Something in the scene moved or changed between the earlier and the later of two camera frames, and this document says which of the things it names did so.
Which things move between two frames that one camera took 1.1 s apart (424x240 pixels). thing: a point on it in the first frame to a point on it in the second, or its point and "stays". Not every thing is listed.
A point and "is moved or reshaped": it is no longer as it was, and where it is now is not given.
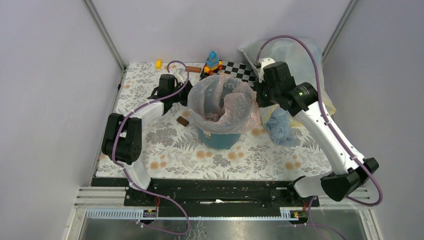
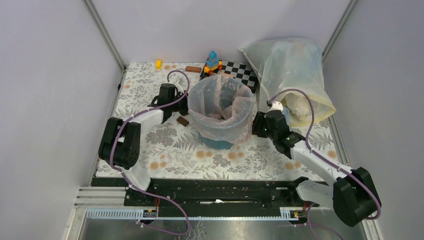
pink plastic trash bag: (217, 104) is moved or reshaped
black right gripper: (261, 102) to (259, 118)
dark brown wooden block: (182, 121) stays
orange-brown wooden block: (194, 69) stays
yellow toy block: (158, 64) stays
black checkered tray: (243, 71) stays
